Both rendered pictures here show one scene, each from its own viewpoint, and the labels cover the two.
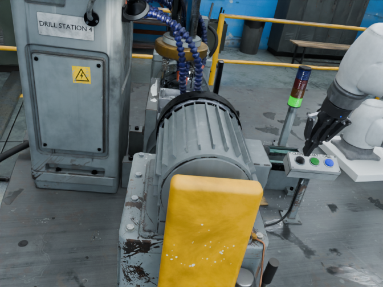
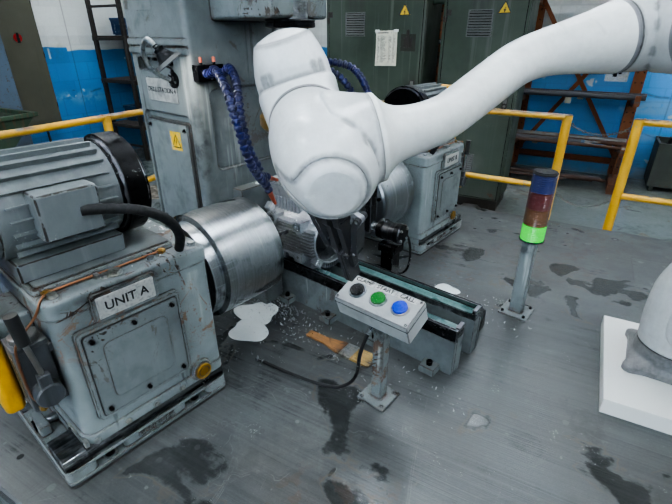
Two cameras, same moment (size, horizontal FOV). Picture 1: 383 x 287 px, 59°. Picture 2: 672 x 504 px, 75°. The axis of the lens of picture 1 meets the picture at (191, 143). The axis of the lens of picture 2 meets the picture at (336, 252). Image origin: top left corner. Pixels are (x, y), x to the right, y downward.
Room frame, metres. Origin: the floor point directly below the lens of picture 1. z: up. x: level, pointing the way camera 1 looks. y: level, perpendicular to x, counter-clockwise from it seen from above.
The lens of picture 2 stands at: (0.40, -0.88, 1.53)
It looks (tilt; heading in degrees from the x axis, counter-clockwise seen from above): 26 degrees down; 47
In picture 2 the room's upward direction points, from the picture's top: straight up
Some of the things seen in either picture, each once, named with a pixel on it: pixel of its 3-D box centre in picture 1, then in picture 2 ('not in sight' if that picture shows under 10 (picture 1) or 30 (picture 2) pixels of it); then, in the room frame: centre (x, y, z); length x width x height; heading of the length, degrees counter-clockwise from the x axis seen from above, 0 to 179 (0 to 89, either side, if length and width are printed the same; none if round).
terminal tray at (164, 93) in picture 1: (174, 103); (296, 194); (1.15, 0.08, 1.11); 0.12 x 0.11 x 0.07; 97
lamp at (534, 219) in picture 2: (297, 91); (536, 216); (1.52, -0.46, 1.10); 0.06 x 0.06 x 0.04
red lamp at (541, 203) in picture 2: (300, 82); (540, 199); (1.52, -0.46, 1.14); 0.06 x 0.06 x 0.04
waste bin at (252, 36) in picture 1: (251, 36); not in sight; (6.51, -0.80, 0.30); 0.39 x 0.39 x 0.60
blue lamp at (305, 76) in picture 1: (303, 73); (543, 182); (1.52, -0.46, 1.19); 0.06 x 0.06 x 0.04
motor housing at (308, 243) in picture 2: not in sight; (308, 227); (1.16, 0.04, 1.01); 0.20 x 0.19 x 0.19; 97
